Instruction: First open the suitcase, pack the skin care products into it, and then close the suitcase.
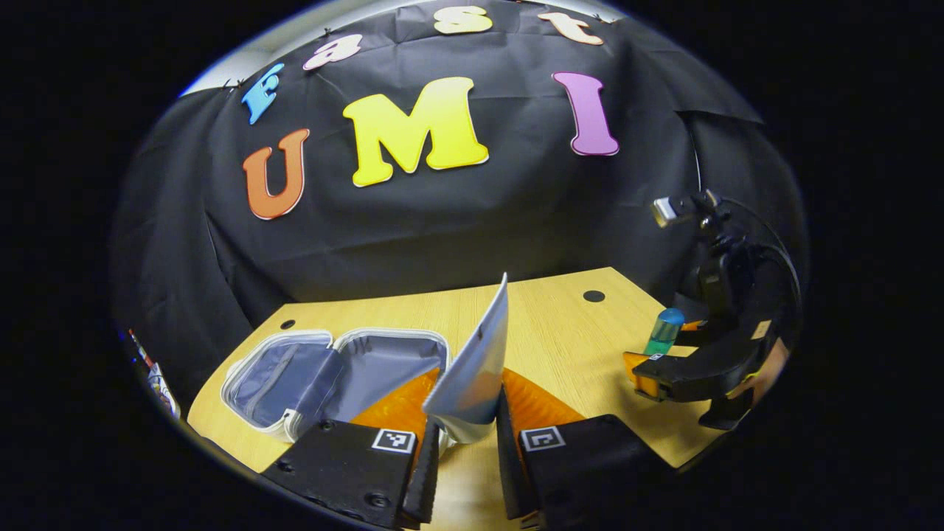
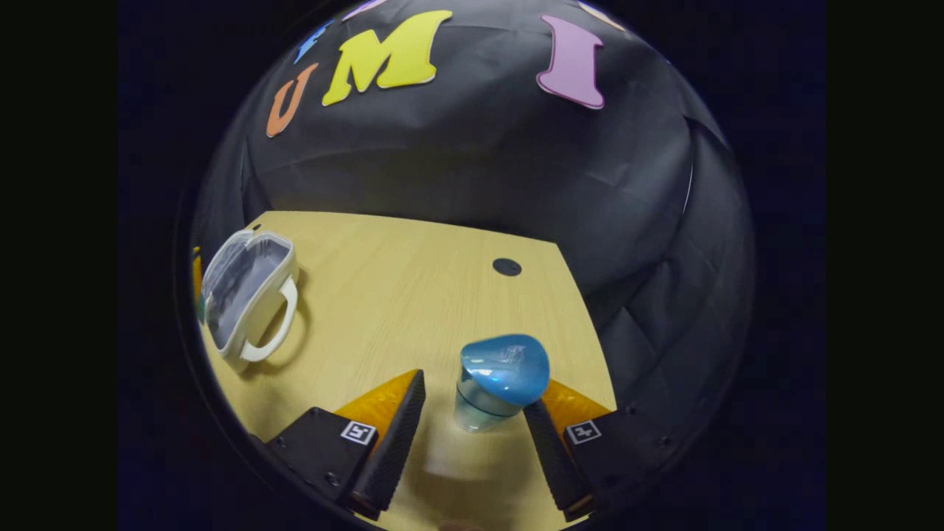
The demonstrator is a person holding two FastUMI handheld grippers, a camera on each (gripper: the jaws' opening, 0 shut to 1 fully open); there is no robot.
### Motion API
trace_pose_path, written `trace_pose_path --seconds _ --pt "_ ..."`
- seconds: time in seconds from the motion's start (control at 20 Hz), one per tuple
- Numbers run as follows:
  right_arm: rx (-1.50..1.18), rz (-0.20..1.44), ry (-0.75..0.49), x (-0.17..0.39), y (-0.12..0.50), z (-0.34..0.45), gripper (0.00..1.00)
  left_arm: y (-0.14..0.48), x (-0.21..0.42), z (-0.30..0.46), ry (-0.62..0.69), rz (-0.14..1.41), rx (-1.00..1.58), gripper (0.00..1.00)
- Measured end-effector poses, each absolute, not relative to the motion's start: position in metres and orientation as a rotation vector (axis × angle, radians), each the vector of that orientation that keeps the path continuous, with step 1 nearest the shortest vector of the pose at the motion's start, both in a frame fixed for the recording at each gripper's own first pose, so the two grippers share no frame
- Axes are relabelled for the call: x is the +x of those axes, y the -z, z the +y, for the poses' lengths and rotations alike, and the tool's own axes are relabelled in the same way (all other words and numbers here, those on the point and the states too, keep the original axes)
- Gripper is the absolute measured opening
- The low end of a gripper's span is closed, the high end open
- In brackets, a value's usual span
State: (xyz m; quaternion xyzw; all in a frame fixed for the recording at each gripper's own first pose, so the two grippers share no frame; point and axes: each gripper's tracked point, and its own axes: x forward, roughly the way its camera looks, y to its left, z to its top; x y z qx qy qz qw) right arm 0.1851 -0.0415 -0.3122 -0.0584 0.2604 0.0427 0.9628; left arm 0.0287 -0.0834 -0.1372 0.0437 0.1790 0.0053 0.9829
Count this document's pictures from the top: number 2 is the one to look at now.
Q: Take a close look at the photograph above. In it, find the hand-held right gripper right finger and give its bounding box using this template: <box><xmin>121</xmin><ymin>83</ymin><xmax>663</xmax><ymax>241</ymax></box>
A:
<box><xmin>522</xmin><ymin>380</ymin><xmax>688</xmax><ymax>521</ymax></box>

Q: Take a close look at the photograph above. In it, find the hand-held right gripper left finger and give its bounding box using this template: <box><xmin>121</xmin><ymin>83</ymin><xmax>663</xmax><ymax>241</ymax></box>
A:
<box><xmin>265</xmin><ymin>369</ymin><xmax>427</xmax><ymax>521</ymax></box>

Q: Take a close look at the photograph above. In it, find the white suitcase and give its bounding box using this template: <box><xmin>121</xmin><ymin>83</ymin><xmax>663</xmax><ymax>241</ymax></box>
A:
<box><xmin>201</xmin><ymin>229</ymin><xmax>302</xmax><ymax>373</ymax></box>

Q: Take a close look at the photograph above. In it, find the blue capped bottle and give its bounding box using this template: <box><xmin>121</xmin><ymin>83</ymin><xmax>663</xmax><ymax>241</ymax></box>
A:
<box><xmin>454</xmin><ymin>333</ymin><xmax>552</xmax><ymax>434</ymax></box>

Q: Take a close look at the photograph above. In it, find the black backdrop cloth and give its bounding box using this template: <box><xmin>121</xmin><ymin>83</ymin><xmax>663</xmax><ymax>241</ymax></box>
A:
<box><xmin>190</xmin><ymin>0</ymin><xmax>757</xmax><ymax>443</ymax></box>

